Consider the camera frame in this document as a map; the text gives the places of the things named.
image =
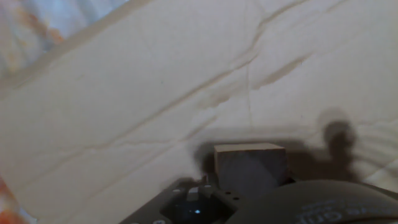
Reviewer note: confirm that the light wooden cube block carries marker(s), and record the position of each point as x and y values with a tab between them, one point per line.
250	169

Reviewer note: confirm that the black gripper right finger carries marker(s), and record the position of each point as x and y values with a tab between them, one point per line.
290	180

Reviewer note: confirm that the brown cardboard sheet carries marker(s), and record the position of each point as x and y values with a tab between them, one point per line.
155	93

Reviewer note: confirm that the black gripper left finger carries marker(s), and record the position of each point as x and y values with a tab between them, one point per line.
205	180

